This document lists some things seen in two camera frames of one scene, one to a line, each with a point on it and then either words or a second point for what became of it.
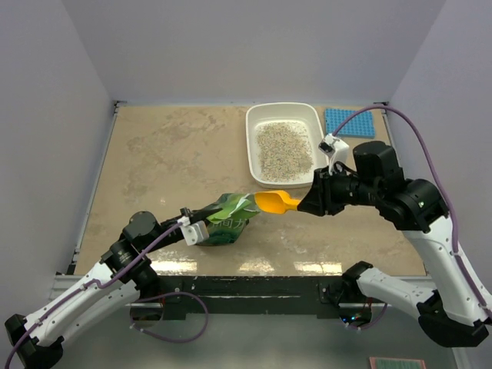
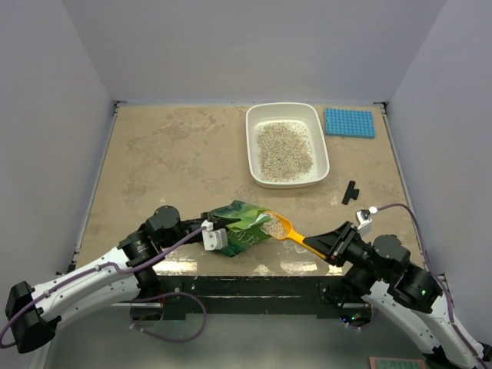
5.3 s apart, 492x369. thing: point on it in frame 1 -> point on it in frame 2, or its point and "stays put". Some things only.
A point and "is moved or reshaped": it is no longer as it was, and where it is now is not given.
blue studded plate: [362, 125] stays put
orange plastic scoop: [275, 201] -> [278, 227]
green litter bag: [224, 227] is moved or reshaped
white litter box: [287, 144] stays put
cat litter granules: [284, 151] stays put
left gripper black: [199, 214] -> [217, 221]
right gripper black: [320, 198] -> [334, 243]
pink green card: [388, 363] stays put
